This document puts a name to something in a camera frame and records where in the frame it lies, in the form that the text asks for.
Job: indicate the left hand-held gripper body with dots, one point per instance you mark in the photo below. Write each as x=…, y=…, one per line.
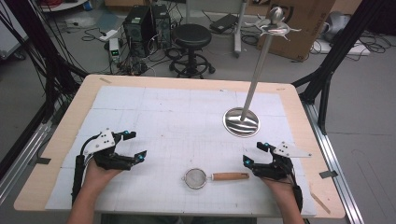
x=104, y=143

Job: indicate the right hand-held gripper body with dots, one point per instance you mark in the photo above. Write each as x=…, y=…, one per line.
x=277, y=165

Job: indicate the metal hook stand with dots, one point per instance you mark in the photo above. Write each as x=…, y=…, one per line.
x=256, y=76

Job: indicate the person's right hand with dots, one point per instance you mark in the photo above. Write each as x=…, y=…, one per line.
x=280, y=186

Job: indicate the person's left hand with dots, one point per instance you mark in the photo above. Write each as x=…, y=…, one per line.
x=97, y=177

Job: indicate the white gridded mat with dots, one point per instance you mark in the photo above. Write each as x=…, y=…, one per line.
x=174, y=124

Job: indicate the dark tape piece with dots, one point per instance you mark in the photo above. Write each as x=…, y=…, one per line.
x=43, y=160
x=328, y=174

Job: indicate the thin wooden stick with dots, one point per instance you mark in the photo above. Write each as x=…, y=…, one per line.
x=320, y=202

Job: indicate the small white device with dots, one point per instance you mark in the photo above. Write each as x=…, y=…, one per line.
x=114, y=48

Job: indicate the white power strip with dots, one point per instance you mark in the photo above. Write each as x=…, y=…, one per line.
x=108, y=35

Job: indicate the large black computer tower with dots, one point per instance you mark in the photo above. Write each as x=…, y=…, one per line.
x=138, y=29

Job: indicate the slim black computer tower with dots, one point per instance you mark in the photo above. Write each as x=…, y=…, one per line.
x=162, y=25

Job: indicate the black round stool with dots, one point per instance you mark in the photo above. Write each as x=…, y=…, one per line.
x=191, y=35

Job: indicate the flat black device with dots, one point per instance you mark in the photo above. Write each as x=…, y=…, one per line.
x=223, y=22

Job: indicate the brown cardboard box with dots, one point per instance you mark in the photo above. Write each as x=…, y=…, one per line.
x=306, y=21

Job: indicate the grey rounded object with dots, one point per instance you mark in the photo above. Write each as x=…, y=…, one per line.
x=337, y=23

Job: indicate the aluminium rail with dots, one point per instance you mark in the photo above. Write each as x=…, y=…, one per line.
x=21, y=158
x=330, y=155

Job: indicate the white metal post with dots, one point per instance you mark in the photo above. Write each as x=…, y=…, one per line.
x=239, y=28

